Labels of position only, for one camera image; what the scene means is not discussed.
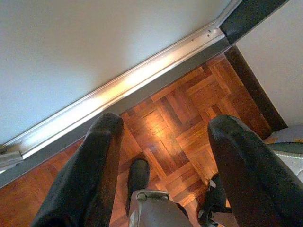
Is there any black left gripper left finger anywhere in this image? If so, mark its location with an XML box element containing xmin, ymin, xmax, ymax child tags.
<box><xmin>30</xmin><ymin>113</ymin><xmax>125</xmax><ymax>227</ymax></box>

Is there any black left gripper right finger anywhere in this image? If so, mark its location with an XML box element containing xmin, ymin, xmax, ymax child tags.
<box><xmin>207</xmin><ymin>115</ymin><xmax>303</xmax><ymax>227</ymax></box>

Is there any white quilted upright mattress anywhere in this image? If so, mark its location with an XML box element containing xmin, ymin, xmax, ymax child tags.
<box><xmin>264</xmin><ymin>124</ymin><xmax>303</xmax><ymax>184</ymax></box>

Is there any silver sliding door track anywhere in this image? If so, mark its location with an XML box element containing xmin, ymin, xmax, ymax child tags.
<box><xmin>0</xmin><ymin>0</ymin><xmax>244</xmax><ymax>190</ymax></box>

